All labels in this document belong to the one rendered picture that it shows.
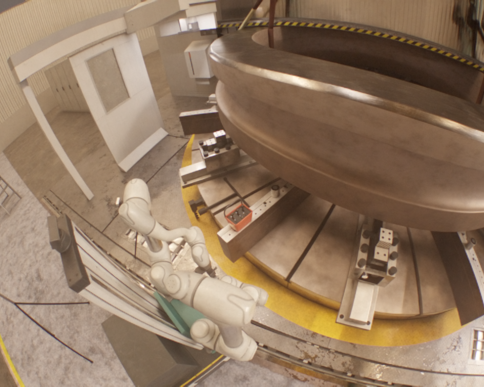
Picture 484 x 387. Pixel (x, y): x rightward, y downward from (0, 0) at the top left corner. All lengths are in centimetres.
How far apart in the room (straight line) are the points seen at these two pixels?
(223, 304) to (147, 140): 421
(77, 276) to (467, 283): 270
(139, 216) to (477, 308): 267
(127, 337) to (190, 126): 320
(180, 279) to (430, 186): 171
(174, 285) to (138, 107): 398
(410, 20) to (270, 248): 415
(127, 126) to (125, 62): 117
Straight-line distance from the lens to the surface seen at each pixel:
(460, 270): 260
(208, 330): 133
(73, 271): 76
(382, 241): 185
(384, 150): 166
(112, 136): 425
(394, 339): 258
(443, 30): 469
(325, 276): 216
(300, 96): 152
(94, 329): 299
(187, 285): 80
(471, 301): 254
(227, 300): 76
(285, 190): 219
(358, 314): 197
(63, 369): 328
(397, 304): 231
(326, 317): 237
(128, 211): 110
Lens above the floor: 227
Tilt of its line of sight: 46 degrees down
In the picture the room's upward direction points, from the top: 9 degrees counter-clockwise
